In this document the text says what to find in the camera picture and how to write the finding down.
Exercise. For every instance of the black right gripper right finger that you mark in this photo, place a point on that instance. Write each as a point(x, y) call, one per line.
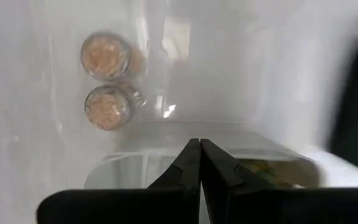
point(234, 199)

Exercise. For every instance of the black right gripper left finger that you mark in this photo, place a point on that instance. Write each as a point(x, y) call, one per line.
point(166, 202)

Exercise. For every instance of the tan-lid white-label spice jar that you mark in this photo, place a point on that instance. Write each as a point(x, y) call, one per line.
point(284, 171)

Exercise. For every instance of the small glass spice jar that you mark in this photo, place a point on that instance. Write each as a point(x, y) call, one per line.
point(108, 107)
point(105, 56)

